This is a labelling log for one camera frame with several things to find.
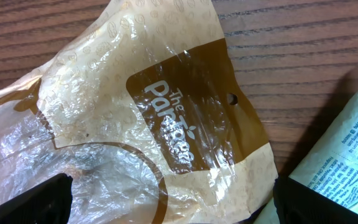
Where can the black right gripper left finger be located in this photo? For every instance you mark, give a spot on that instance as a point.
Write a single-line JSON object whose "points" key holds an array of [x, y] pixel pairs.
{"points": [[48, 202]]}

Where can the brown snack wrapper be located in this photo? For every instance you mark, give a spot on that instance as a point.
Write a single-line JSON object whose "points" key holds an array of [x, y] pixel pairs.
{"points": [[144, 112]]}

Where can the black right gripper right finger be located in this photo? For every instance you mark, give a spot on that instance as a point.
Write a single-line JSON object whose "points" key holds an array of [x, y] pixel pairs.
{"points": [[297, 204]]}

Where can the teal tissue pack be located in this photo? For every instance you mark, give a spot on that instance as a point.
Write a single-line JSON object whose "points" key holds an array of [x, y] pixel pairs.
{"points": [[331, 167]]}

